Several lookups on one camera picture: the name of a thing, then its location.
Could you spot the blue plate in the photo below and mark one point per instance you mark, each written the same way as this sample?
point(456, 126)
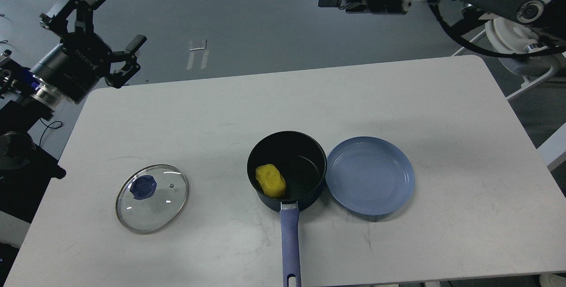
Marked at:
point(370, 176)

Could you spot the dark blue saucepan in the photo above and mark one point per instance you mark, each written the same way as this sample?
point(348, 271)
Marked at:
point(302, 163)

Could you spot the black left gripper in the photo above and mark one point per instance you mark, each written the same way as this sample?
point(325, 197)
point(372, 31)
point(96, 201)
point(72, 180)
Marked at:
point(75, 66)

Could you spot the yellow potato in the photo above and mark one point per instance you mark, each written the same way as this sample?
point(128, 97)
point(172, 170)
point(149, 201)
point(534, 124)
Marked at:
point(271, 181)

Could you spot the white office chair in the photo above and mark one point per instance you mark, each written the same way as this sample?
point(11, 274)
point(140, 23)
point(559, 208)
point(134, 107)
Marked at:
point(507, 37)

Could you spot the glass pot lid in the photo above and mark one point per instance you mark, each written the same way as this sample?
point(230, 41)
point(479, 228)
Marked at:
point(151, 198)

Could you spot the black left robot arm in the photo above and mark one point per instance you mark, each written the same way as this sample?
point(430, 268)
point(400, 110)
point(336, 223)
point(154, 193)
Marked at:
point(21, 157)

